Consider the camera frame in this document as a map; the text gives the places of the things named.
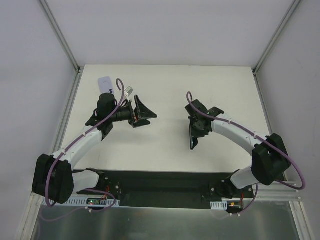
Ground black smartphone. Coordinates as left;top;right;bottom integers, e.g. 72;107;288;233
188;116;199;150

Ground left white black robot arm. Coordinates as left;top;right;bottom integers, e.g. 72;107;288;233
32;93;157;207

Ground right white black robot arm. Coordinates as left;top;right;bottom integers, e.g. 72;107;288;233
185;99;291;199

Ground lilac phone case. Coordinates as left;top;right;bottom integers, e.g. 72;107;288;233
97;76;115;94

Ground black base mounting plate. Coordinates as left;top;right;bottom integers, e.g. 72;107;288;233
72;168;258;208

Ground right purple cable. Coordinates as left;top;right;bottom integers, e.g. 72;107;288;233
186;91;308;221

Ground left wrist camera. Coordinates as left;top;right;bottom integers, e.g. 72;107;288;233
125;86;134;96

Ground left aluminium frame post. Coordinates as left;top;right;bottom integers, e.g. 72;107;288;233
38;0;85;73

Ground aluminium frame post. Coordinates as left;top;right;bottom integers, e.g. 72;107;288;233
38;0;85;73
252;0;302;75

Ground right white cable duct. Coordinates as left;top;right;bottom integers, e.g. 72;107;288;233
210;200;228;211

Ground white cable duct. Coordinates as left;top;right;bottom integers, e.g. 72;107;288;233
210;200;228;211
63;196;120;208

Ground left white cable duct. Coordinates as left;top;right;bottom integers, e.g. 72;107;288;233
63;196;120;208

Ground right aluminium frame post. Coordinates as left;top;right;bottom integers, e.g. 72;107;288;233
252;0;302;75

